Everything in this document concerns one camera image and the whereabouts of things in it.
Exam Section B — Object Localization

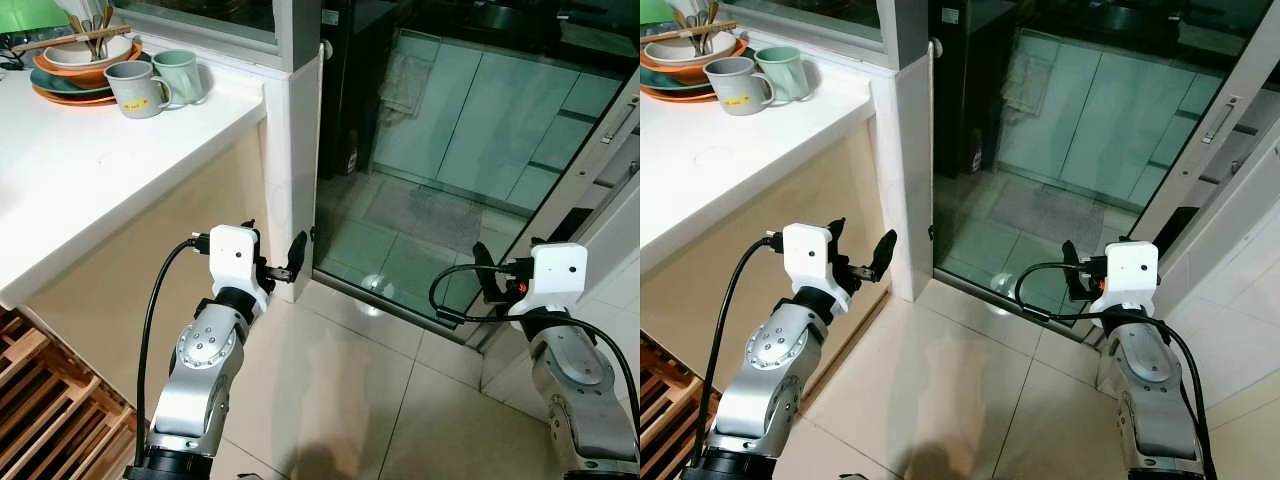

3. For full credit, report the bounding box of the glass sliding door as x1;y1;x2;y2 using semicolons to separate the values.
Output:
928;0;1280;331
312;0;641;341

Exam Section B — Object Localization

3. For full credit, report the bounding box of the silver door handle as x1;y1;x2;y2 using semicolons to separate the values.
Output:
599;94;639;147
1204;94;1242;147

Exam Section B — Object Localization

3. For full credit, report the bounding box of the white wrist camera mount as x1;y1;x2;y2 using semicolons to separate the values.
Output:
1098;240;1159;303
520;243;588;311
782;223;837;293
207;225;269;298

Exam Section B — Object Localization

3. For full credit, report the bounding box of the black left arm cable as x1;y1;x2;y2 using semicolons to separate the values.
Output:
135;234;211;451
700;235;787;471

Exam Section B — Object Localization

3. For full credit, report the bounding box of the wooden slat rack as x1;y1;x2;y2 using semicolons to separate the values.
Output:
0;308;138;480
640;335;716;480

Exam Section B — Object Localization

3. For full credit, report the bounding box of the white window frame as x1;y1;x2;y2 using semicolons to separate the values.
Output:
110;0;293;57
740;0;898;53

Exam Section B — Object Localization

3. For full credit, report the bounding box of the grey mug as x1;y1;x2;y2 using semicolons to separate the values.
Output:
704;56;776;116
104;60;173;120

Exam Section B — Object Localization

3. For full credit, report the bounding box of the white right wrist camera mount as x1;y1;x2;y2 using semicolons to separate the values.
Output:
520;243;588;311
1098;240;1159;303

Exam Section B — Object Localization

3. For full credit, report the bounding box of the black tall appliance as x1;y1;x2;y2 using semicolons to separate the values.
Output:
320;0;403;181
930;0;1013;177

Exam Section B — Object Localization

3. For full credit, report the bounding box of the dark green plate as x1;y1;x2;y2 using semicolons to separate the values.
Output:
30;70;116;98
640;70;716;94

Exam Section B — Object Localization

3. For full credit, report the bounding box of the orange plate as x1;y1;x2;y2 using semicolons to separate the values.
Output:
640;85;717;104
30;86;116;107

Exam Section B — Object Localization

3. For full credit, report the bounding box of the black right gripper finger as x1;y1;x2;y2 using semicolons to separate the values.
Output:
1062;240;1084;301
473;243;498;303

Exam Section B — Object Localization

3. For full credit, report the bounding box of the orange bowl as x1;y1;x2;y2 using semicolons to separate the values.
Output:
33;45;143;88
640;42;747;83

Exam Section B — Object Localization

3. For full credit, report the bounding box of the grey hanging cloth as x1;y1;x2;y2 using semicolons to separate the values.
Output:
1000;48;1049;115
380;50;433;117

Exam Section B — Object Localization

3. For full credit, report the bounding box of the long wooden stick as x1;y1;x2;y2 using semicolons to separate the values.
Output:
640;20;738;47
10;25;132;54

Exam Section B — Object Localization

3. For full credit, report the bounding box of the pale green mug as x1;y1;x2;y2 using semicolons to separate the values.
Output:
753;46;813;103
152;49;209;106

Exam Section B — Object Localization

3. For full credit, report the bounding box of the white bowl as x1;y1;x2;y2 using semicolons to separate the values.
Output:
645;32;737;64
42;35;134;69

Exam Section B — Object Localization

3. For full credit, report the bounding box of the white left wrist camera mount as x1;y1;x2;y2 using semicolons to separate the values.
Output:
207;225;269;298
782;223;837;293

